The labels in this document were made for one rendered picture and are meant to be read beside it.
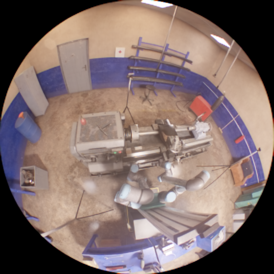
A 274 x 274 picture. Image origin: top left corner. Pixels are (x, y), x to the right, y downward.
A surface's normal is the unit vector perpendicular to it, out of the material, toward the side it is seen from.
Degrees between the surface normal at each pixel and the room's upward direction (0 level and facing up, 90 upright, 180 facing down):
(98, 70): 90
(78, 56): 90
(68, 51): 90
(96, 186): 0
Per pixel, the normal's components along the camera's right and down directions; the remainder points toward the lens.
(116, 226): 0.17, -0.50
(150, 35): 0.22, 0.86
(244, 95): -0.96, 0.11
